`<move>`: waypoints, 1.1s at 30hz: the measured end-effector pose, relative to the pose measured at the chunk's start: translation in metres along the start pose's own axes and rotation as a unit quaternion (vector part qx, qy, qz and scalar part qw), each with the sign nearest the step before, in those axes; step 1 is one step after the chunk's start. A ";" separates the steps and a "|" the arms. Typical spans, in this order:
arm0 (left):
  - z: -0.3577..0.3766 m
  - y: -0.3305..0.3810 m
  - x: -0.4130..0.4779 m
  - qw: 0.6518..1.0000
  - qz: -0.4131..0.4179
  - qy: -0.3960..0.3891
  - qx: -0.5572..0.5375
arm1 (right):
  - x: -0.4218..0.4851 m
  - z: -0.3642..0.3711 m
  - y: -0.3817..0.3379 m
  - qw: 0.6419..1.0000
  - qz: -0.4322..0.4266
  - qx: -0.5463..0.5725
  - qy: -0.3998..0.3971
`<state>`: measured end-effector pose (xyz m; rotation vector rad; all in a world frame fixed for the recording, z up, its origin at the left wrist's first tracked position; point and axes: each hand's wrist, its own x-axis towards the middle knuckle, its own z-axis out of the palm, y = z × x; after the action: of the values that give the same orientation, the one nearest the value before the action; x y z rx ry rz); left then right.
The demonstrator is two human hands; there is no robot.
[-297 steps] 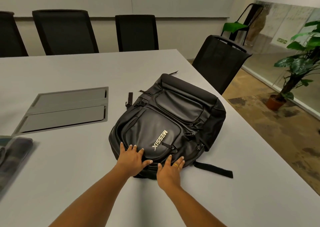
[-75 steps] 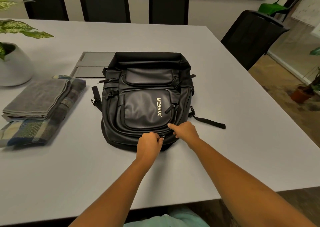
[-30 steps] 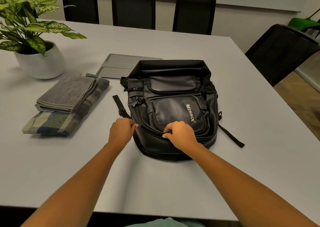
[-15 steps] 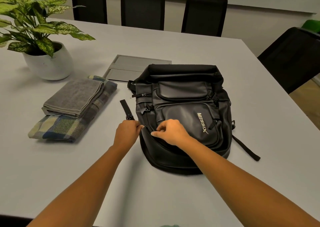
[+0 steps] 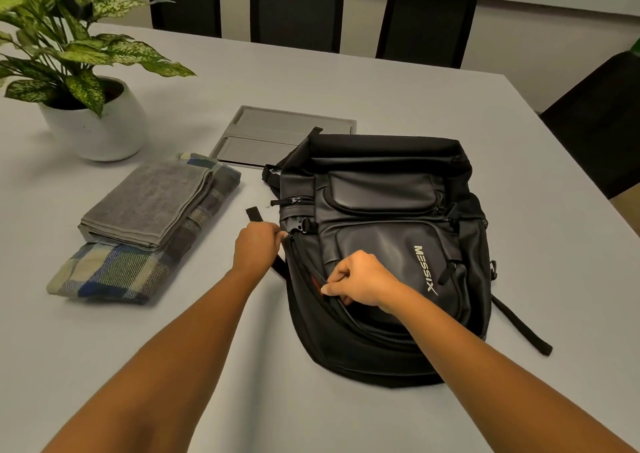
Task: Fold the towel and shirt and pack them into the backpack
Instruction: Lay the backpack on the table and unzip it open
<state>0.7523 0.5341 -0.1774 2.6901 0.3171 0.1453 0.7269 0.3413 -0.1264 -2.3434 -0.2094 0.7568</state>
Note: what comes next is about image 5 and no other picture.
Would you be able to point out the person's left hand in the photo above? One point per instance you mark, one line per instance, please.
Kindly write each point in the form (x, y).
(257, 247)

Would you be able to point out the person's right hand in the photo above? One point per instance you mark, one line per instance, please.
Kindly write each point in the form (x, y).
(365, 280)

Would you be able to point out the black backpack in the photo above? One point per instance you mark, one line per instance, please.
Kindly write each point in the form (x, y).
(390, 202)

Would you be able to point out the grey towel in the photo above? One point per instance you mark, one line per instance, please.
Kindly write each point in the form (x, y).
(145, 202)

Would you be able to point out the plaid flannel shirt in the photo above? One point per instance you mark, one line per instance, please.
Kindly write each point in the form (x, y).
(110, 272)

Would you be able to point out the person's left forearm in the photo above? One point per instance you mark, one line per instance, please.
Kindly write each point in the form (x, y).
(150, 377)

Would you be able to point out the person's right forearm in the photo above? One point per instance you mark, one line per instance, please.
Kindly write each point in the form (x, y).
(500, 377)

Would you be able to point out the small variegated table plant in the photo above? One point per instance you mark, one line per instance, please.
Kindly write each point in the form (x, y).
(60, 42)

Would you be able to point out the black frame chair green seat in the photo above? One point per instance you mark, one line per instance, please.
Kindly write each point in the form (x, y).
(636, 47)

